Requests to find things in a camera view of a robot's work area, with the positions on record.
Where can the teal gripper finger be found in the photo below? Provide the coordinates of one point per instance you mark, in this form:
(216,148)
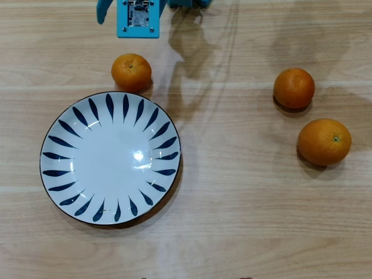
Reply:
(102,11)

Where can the small orange with green stem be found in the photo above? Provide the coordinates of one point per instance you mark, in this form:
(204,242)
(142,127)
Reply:
(131,74)

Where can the deep-coloured blemished orange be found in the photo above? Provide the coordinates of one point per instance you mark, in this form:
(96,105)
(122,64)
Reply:
(294,88)

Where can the large pebbled orange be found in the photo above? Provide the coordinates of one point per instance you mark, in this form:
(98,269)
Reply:
(324,142)

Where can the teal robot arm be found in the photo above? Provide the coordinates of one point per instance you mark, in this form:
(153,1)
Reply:
(186,3)

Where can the white plate with blue leaves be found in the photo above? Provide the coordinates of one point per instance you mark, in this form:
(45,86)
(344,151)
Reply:
(107,162)

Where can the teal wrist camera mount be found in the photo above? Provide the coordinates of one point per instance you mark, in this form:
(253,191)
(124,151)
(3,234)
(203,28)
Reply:
(139,32)

